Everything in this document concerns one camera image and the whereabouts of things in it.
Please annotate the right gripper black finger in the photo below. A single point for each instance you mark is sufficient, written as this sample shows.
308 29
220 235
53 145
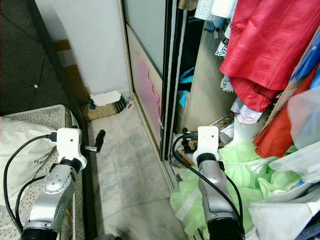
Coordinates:
184 134

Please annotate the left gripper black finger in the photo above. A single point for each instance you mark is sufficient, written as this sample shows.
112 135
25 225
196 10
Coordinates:
100 139

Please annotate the white pillow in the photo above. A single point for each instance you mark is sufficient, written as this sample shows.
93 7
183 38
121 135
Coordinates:
20 150

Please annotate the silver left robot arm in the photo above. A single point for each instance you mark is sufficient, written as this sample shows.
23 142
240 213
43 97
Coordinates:
52 187

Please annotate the brown woven mat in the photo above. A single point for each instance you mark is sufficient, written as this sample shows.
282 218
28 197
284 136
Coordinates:
102 112

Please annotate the grey patterned mattress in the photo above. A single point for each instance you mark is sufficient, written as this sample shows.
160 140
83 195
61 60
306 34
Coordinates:
62 116

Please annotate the torn white paper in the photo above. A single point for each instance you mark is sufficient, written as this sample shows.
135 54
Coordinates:
105 97

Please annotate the plain white plastic bag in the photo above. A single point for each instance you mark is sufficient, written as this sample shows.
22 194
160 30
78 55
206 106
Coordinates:
242 134

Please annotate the beige wooden wardrobe partition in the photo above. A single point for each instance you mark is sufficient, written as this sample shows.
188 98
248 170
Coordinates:
205 85

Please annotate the blue cloth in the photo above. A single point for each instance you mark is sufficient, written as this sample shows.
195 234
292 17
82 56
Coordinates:
186 77

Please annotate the white pink cloth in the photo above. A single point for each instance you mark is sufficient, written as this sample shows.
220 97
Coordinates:
247 114

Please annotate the brown cardboard piece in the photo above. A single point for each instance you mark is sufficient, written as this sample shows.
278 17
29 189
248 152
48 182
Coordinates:
75 80

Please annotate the frosted glass sliding wardrobe door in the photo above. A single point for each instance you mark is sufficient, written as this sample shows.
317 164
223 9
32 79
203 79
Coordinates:
147 75

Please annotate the orange red cloth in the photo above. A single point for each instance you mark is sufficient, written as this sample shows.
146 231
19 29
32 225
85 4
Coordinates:
275 135

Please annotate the white black letter print cloth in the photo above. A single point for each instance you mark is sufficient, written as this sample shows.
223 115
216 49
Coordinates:
222 50

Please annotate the translucent plastic bag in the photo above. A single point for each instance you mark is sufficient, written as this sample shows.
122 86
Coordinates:
305 117

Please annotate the white folded fabric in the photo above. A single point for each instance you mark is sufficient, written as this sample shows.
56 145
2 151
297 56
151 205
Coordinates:
280 220

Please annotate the red shiny garment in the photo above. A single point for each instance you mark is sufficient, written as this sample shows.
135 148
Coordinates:
265 45

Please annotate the white dotted cloth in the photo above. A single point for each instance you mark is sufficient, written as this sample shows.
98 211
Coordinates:
210 12

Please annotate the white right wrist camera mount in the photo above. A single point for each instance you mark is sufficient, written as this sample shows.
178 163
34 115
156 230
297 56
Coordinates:
208 139

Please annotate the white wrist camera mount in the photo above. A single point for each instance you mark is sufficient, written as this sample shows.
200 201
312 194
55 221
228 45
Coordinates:
208 139
69 142

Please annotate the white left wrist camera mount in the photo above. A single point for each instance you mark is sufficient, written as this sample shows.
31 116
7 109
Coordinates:
69 142

